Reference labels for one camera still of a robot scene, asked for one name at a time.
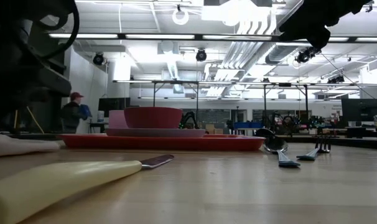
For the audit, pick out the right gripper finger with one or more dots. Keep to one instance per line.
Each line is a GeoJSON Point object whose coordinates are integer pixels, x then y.
{"type": "Point", "coordinates": [292, 31]}
{"type": "Point", "coordinates": [320, 39]}

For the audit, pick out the white cloth napkin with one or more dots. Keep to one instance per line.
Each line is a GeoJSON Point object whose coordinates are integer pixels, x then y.
{"type": "Point", "coordinates": [17, 144]}

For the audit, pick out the pink plastic cup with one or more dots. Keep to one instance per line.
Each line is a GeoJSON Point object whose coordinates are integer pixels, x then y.
{"type": "Point", "coordinates": [115, 119]}

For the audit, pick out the red plastic bowl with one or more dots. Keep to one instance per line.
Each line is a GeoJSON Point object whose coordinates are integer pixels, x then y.
{"type": "Point", "coordinates": [152, 117]}

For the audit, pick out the lilac plastic plate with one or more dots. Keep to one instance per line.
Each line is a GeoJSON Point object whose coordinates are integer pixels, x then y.
{"type": "Point", "coordinates": [157, 132]}

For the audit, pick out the black distant robot arm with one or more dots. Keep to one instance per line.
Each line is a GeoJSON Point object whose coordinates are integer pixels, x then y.
{"type": "Point", "coordinates": [188, 119]}

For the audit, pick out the red plastic tray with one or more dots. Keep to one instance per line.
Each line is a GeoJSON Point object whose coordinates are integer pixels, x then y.
{"type": "Point", "coordinates": [160, 143]}

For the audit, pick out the person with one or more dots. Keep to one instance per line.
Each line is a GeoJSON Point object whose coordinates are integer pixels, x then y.
{"type": "Point", "coordinates": [71, 113]}

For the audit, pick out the white jar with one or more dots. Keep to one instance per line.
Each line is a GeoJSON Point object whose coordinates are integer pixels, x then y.
{"type": "Point", "coordinates": [100, 116]}

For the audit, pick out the black computer monitor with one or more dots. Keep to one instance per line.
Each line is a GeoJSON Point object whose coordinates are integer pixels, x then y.
{"type": "Point", "coordinates": [361, 109]}
{"type": "Point", "coordinates": [114, 104]}

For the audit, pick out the blue storage bin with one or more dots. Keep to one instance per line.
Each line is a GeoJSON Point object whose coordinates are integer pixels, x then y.
{"type": "Point", "coordinates": [246, 125]}

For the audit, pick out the brown cardboard boxes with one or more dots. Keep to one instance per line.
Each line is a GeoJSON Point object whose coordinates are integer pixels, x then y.
{"type": "Point", "coordinates": [214, 129]}

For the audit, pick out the black metal workstation frame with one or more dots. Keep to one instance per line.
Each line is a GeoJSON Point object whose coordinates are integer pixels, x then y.
{"type": "Point", "coordinates": [306, 99]}
{"type": "Point", "coordinates": [176, 82]}

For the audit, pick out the long ceiling light rail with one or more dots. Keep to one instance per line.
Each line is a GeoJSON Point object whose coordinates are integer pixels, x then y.
{"type": "Point", "coordinates": [160, 36]}

